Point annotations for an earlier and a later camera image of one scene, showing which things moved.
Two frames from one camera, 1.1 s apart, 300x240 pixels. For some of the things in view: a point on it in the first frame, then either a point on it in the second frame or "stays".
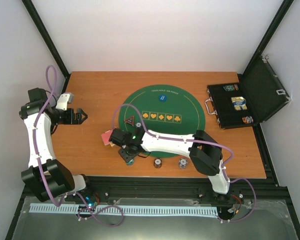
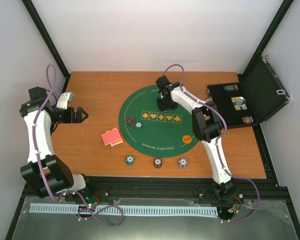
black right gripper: [126, 157] to [162, 108]
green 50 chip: [138, 125] stays
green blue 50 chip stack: [130, 162] stays
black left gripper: [70, 120] stays
